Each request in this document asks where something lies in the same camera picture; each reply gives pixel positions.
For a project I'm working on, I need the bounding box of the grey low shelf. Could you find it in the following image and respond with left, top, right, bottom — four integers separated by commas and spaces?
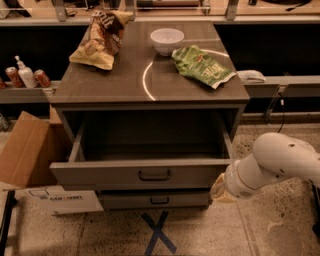
0, 80, 60, 104
245, 76, 320, 98

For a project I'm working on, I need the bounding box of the white pump bottle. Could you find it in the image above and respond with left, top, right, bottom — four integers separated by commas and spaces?
15, 56, 37, 88

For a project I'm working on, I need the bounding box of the black top drawer handle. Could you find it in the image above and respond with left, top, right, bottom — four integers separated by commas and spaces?
138, 170, 171, 182

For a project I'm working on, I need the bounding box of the brown cardboard box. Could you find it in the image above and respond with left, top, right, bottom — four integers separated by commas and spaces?
0, 110, 71, 188

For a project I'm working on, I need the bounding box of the black stand left edge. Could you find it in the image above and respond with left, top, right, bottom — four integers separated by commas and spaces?
0, 191, 16, 256

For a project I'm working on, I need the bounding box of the white bowl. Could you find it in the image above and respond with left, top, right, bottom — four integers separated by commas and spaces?
150, 28, 184, 56

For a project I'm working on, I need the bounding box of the red soda can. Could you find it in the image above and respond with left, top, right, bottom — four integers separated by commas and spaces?
5, 67, 24, 88
34, 69, 51, 88

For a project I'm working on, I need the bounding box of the black stand edge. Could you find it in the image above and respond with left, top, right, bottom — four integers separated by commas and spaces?
0, 191, 16, 256
311, 185, 320, 238

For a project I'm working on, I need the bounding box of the blue tape cross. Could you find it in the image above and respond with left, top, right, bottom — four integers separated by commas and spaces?
141, 211, 177, 256

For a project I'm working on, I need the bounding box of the red soda can left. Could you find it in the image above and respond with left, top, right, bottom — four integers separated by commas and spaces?
5, 67, 24, 88

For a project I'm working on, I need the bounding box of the white folded cloth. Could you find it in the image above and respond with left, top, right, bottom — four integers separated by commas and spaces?
237, 70, 266, 83

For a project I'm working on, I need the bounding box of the grey low shelf right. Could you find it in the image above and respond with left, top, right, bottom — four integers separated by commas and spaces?
245, 76, 320, 98

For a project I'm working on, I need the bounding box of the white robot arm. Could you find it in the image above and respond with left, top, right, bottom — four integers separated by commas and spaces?
210, 132, 320, 203

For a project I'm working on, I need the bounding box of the red soda can right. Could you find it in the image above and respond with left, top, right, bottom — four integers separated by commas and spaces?
34, 69, 51, 88

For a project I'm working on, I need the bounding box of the grey drawer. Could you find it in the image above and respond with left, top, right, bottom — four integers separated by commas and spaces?
98, 190, 212, 210
50, 112, 232, 191

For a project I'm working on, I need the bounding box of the green chip bag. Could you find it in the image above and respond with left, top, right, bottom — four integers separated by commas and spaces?
172, 45, 236, 89

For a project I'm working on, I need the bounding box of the grey drawer cabinet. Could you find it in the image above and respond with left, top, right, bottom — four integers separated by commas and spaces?
49, 20, 251, 212

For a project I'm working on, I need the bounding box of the yellow brown chip bag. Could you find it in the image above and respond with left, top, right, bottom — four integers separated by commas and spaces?
69, 10, 133, 70

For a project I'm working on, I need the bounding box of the grey bottom drawer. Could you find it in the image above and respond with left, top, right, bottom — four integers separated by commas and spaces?
98, 190, 212, 210

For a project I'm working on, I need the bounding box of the black drawer handle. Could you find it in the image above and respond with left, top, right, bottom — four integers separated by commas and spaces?
138, 170, 171, 182
150, 197, 170, 205

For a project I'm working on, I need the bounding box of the black bottom drawer handle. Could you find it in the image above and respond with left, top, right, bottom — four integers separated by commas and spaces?
150, 197, 170, 205

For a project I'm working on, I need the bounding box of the black stand right edge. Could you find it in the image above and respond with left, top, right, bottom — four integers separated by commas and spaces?
311, 185, 320, 238

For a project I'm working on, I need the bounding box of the grey top drawer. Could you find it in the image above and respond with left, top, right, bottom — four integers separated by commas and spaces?
50, 112, 232, 191

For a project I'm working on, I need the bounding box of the grey low shelf left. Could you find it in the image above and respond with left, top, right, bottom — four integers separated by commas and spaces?
0, 80, 60, 104

